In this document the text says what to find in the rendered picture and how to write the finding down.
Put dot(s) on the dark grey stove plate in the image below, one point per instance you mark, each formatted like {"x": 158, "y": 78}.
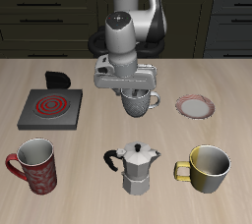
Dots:
{"x": 49, "y": 116}

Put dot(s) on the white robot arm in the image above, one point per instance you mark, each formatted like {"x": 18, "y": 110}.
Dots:
{"x": 120, "y": 41}

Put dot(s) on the white plate with red rim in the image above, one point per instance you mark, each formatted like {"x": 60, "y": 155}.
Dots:
{"x": 195, "y": 107}

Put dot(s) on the dark olive kitchen cupboard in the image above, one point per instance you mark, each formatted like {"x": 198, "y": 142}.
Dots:
{"x": 52, "y": 31}

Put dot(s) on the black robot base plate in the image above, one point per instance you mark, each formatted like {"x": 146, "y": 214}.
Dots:
{"x": 92, "y": 48}

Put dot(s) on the yellow and white mug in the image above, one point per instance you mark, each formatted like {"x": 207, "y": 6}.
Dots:
{"x": 205, "y": 175}

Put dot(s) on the red patterned mug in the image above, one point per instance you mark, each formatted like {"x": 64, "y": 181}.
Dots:
{"x": 41, "y": 172}

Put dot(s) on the round black stove knob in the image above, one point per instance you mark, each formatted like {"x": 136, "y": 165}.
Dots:
{"x": 57, "y": 80}

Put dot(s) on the silver moka pot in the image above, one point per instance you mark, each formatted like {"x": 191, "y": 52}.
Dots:
{"x": 136, "y": 169}

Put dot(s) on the dark grey kitchen cupboard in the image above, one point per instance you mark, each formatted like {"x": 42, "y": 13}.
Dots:
{"x": 229, "y": 28}

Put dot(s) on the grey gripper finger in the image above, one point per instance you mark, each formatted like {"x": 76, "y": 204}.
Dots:
{"x": 117, "y": 91}
{"x": 135, "y": 93}

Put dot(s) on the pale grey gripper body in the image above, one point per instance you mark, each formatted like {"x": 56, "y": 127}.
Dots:
{"x": 144, "y": 79}

